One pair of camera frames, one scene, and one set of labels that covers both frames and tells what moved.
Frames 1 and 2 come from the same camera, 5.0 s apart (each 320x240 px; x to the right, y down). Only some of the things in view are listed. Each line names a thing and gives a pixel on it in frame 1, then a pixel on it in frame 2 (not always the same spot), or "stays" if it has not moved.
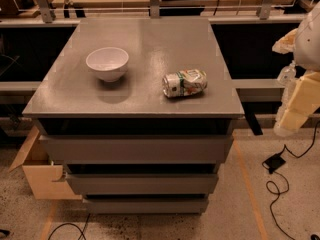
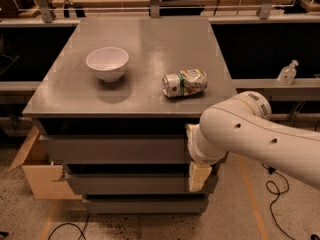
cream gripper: (309, 43) -> (196, 148)
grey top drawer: (135, 148) stays
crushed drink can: (184, 83) stays
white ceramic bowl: (108, 63) stays
